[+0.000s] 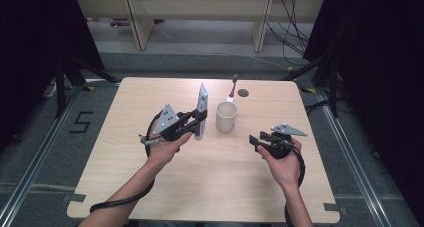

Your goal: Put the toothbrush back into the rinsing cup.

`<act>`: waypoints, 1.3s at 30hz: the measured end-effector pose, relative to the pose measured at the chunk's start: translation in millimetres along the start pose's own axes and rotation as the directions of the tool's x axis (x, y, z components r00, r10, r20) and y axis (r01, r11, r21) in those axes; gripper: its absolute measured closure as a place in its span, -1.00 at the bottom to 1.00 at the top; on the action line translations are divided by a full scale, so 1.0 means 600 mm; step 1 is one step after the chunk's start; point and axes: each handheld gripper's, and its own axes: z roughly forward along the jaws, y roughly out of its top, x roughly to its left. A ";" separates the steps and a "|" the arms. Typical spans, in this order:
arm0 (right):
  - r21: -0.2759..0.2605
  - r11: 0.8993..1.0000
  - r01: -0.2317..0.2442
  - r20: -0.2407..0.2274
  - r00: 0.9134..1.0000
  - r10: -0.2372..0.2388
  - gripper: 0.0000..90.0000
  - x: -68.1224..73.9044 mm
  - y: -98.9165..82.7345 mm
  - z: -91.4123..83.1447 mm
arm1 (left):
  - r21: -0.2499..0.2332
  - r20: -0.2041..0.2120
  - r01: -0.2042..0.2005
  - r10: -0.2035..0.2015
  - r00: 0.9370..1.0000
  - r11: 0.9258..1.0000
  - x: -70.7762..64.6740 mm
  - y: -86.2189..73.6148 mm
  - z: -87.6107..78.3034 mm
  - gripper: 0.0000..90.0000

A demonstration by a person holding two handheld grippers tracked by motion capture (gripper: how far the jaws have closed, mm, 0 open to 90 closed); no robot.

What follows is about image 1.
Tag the pink toothbrush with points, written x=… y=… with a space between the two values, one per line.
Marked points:
x=232 y=90

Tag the dark round table grommet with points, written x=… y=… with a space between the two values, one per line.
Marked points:
x=243 y=93

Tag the black metal stand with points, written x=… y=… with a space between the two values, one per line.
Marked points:
x=66 y=77
x=328 y=77

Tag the person's right hand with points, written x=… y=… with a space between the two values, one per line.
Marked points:
x=286 y=168

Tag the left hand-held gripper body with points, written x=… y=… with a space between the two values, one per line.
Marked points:
x=168 y=123

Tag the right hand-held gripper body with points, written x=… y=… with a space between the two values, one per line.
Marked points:
x=281 y=147

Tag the aluminium floor rail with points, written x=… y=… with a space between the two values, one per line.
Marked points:
x=353 y=160
x=36 y=157

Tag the person's left hand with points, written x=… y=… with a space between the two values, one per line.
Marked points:
x=163 y=152

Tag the white cup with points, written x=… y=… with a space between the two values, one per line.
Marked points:
x=226 y=120

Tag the white and purple toothpaste tube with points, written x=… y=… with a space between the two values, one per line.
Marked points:
x=201 y=103

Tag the black curtain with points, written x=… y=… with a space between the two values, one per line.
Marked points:
x=376 y=70
x=33 y=53

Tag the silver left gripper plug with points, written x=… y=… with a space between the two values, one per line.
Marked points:
x=148 y=141

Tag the light wooden desk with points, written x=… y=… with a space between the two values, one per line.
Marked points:
x=200 y=10

